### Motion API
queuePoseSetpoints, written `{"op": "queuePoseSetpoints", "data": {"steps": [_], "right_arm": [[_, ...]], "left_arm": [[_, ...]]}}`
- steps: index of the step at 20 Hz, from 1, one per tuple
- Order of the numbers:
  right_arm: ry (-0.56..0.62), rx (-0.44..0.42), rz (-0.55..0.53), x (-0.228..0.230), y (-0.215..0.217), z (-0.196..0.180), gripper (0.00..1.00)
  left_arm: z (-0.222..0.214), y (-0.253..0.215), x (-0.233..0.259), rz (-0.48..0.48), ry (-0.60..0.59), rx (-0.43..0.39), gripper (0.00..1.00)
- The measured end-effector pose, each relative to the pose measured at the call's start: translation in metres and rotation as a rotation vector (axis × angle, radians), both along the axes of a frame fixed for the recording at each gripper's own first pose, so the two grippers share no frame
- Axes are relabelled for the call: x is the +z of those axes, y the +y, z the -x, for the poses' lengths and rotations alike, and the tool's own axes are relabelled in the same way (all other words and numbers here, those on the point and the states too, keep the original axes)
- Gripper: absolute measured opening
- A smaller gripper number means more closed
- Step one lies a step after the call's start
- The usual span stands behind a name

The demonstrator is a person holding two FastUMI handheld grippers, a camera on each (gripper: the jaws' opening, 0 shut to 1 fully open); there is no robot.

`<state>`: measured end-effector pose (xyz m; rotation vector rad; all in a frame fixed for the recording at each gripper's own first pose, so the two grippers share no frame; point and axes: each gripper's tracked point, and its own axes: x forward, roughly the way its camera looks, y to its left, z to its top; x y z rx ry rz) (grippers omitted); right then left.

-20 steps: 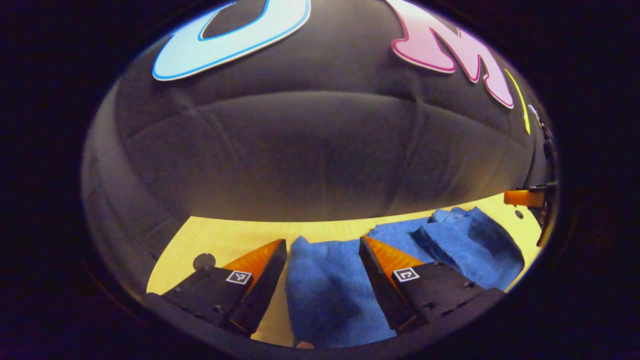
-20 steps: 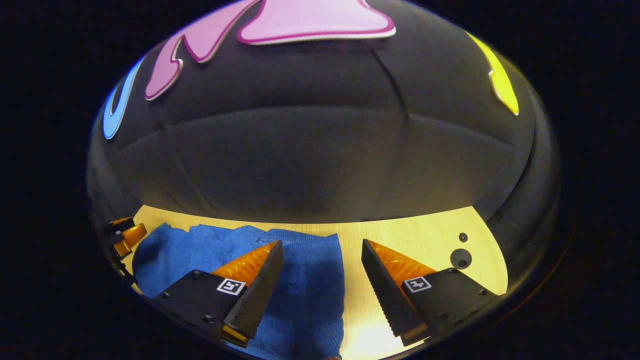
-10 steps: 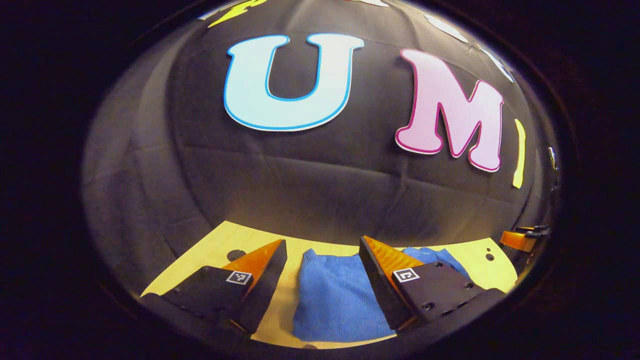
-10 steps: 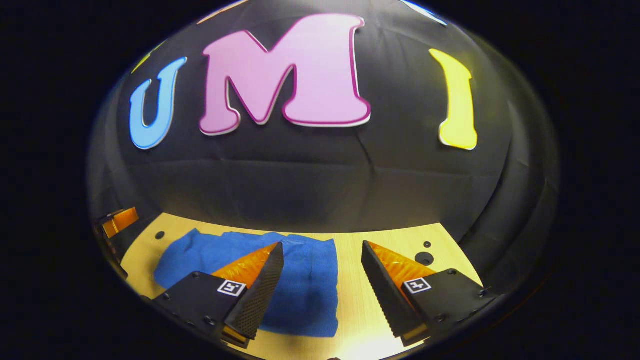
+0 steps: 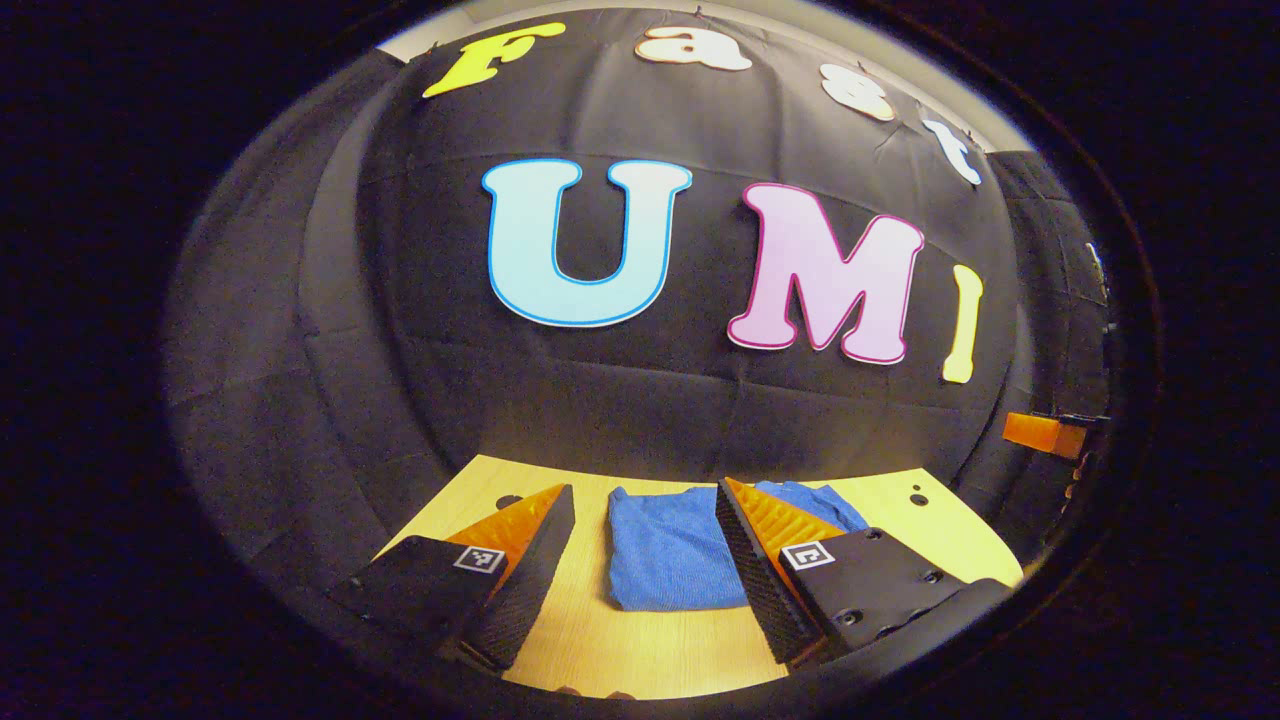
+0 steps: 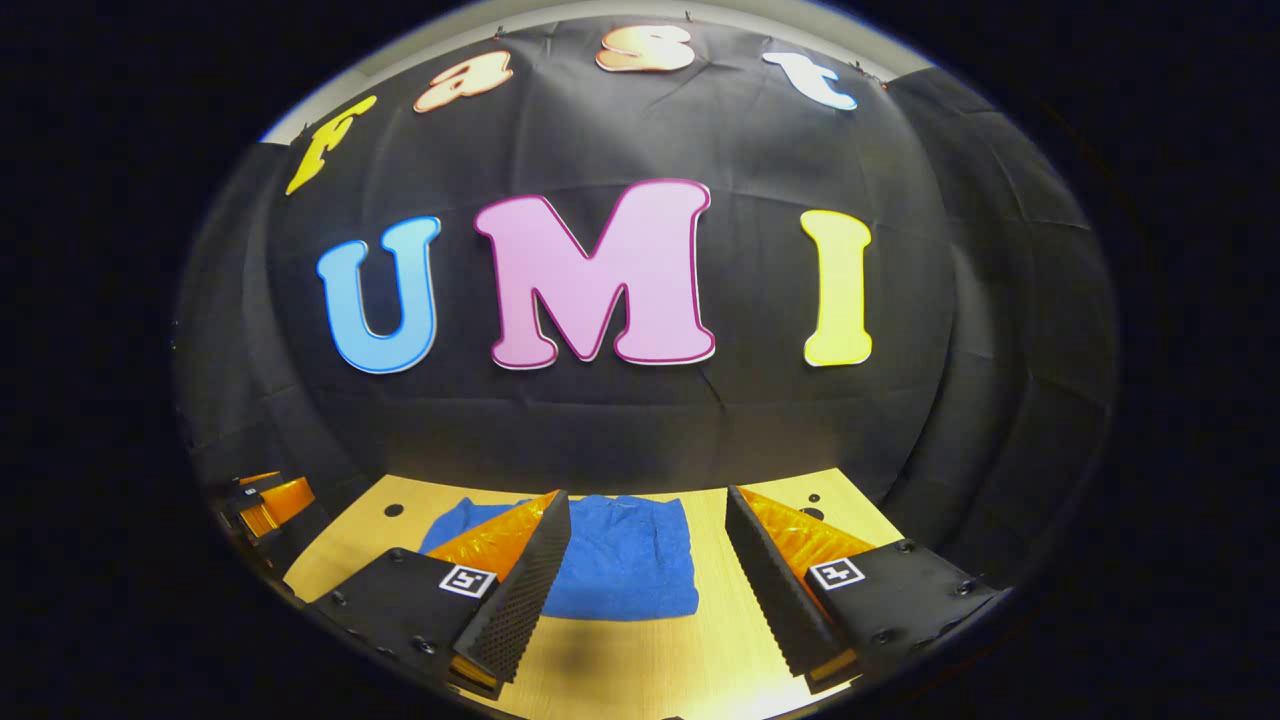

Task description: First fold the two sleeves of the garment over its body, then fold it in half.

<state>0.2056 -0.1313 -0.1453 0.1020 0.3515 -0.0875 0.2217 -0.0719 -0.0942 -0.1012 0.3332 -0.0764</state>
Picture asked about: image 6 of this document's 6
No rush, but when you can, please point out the black backdrop cloth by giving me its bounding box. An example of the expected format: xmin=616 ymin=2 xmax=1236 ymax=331
xmin=172 ymin=15 xmax=1119 ymax=591

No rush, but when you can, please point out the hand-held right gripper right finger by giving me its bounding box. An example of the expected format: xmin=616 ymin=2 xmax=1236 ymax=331
xmin=726 ymin=485 xmax=1011 ymax=696

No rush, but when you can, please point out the blue corduroy shirt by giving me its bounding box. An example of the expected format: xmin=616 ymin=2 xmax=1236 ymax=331
xmin=418 ymin=494 xmax=701 ymax=623

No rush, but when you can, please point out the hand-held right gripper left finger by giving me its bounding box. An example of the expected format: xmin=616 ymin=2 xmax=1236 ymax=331
xmin=305 ymin=489 xmax=573 ymax=701

